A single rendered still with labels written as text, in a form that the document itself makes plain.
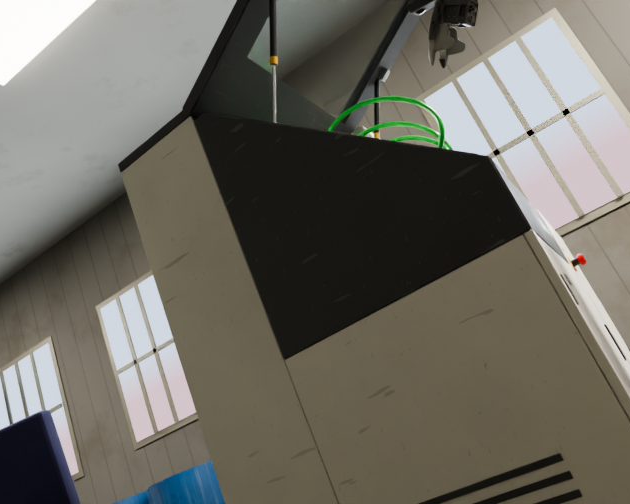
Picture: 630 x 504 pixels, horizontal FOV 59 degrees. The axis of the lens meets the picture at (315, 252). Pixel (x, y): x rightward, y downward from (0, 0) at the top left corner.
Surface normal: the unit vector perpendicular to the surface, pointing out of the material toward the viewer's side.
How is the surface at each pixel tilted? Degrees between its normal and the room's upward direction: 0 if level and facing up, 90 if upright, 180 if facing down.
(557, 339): 90
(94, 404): 90
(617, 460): 90
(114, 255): 90
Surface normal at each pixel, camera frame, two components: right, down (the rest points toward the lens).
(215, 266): -0.49, -0.11
